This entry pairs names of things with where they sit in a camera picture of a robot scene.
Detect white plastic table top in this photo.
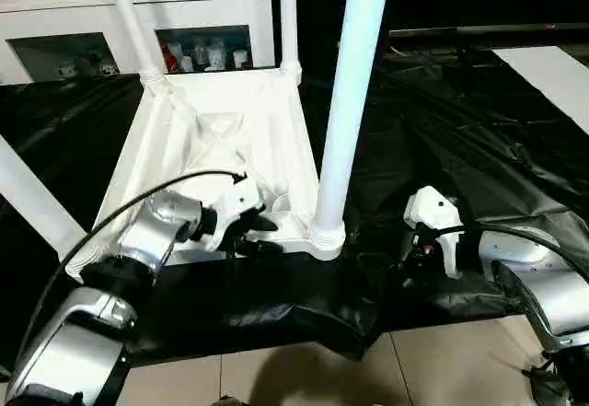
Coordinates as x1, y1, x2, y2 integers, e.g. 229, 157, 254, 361
64, 65, 349, 283

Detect white plastic table leg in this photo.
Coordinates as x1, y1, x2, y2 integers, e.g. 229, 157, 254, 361
99, 0, 168, 89
0, 134, 88, 261
276, 0, 305, 80
307, 0, 395, 249

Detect black work mat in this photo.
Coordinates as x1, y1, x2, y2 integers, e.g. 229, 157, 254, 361
0, 47, 589, 370

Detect grey round robot part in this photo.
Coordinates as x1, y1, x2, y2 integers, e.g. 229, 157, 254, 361
214, 394, 259, 406

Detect small red bottle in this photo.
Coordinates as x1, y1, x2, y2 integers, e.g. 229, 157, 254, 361
164, 42, 180, 74

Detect white flat board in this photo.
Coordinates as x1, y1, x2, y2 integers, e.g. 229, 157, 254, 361
492, 45, 589, 135

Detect black horizontal bar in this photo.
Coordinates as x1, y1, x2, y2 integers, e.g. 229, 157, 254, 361
388, 22, 589, 37

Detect dark cabinet with yellow label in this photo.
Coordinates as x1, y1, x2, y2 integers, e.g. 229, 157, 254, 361
271, 0, 589, 62

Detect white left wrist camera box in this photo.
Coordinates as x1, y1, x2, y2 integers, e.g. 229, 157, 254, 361
198, 179, 268, 252

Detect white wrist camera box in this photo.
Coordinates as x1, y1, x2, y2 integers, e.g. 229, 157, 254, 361
403, 185, 465, 280
198, 179, 268, 252

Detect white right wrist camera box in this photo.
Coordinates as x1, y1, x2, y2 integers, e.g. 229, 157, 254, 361
403, 185, 465, 280

